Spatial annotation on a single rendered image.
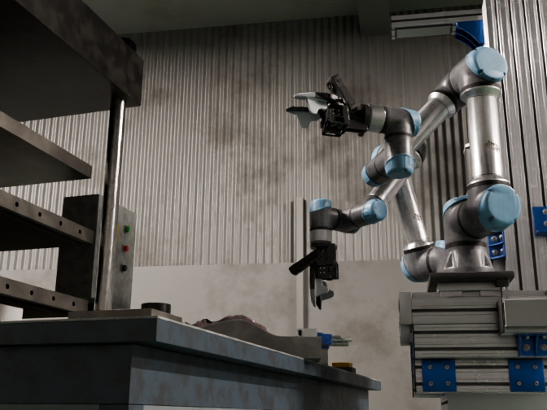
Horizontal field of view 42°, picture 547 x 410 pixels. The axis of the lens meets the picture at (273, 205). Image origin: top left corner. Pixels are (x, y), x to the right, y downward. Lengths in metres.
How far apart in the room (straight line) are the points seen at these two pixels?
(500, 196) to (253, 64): 3.34
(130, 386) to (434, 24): 1.87
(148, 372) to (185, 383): 0.14
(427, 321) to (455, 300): 0.10
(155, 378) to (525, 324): 1.05
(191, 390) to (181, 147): 3.75
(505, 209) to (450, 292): 0.27
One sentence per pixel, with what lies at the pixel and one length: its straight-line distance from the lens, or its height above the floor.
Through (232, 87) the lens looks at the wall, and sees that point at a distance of 5.07.
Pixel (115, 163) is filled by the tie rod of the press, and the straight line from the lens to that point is 2.69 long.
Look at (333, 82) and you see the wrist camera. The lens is 1.96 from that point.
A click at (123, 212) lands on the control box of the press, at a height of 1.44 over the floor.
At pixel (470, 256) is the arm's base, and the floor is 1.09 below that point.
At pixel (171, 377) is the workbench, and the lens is 1.25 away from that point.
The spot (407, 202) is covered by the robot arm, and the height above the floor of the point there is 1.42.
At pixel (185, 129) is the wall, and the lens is 5.02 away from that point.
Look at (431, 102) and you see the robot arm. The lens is 2.21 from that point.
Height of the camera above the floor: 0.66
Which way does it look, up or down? 17 degrees up
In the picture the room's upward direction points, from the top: straight up
